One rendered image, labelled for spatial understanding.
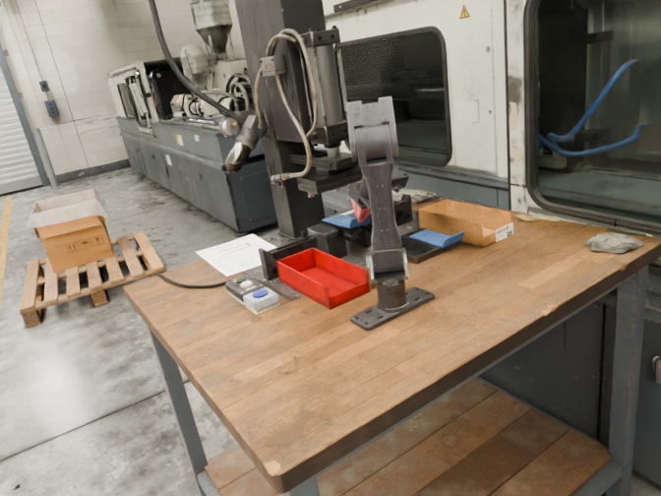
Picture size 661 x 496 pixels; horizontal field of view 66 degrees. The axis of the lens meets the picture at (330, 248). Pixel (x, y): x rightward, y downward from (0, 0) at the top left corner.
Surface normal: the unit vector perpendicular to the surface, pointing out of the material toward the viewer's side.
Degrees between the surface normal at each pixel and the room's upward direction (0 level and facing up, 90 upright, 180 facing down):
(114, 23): 90
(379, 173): 98
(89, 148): 90
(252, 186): 90
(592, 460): 0
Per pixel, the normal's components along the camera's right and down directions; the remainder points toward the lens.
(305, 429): -0.15, -0.92
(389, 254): -0.05, 0.50
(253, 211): 0.50, 0.24
